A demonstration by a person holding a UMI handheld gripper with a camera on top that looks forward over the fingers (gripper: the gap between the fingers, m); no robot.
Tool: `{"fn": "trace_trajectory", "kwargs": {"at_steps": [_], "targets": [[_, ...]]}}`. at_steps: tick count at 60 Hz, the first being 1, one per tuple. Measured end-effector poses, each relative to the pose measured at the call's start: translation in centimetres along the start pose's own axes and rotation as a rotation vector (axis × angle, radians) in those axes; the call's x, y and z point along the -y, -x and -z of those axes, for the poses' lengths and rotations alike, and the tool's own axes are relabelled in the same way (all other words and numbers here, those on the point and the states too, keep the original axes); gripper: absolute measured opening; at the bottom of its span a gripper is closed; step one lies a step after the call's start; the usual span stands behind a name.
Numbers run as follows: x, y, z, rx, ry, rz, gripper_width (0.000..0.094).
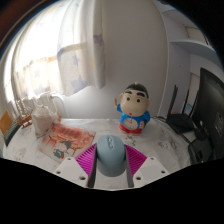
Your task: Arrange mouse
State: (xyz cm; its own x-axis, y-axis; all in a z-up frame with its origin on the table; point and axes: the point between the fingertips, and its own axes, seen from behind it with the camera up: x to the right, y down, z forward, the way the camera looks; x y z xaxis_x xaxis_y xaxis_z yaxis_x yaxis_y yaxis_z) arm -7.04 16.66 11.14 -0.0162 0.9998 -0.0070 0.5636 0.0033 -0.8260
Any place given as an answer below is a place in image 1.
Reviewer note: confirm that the dark keyboard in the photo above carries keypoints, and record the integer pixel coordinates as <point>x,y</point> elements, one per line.
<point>10,133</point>

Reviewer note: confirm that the white printed tablecloth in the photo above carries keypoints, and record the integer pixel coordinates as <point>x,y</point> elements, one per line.
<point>160,143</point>

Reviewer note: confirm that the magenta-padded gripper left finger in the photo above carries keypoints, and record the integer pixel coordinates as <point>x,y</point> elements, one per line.
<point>75,166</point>

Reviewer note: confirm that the orange printed mouse pad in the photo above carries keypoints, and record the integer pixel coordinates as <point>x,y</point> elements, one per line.
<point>65,140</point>

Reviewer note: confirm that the orange wooden chair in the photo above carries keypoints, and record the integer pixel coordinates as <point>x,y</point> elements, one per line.
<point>5,121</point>

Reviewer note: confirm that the white wall shelf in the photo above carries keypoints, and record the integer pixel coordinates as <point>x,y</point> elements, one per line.
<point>193,45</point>

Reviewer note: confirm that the white ceramic pitcher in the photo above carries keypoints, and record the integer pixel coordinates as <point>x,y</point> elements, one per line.
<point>55,101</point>

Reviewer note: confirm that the black router with antennas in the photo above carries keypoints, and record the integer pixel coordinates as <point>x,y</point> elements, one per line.
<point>180,120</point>

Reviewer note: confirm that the white star-print curtain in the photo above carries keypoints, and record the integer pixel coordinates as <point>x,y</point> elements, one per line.
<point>60,50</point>

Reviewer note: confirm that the light blue computer mouse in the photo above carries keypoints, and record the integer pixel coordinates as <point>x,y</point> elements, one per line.
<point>111,155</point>

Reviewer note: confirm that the cartoon boy figurine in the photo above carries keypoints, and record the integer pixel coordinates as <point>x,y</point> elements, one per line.
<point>134,110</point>

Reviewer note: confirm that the black computer monitor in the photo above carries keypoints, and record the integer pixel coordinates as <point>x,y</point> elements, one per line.
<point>213,116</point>

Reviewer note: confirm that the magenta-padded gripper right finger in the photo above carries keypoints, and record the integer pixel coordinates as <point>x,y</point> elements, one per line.
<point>146,166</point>

